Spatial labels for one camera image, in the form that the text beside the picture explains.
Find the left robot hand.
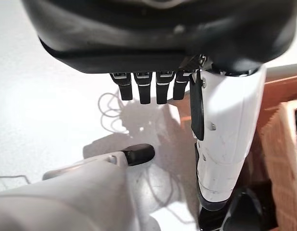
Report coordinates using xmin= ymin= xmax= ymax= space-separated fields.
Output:
xmin=21 ymin=0 xmax=297 ymax=231

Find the dark brown wooden board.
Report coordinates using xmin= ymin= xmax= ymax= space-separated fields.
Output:
xmin=169 ymin=77 xmax=297 ymax=227

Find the wicker laundry basket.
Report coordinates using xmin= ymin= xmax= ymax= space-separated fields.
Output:
xmin=258 ymin=101 xmax=297 ymax=231

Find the left silver robot leg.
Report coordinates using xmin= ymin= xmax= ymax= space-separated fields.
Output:
xmin=0 ymin=143 xmax=161 ymax=231

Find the white coiled floor cable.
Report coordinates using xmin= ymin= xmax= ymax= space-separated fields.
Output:
xmin=98 ymin=92 xmax=131 ymax=137

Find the thin dark floor cable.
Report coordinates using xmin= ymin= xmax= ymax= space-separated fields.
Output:
xmin=136 ymin=166 xmax=196 ymax=223

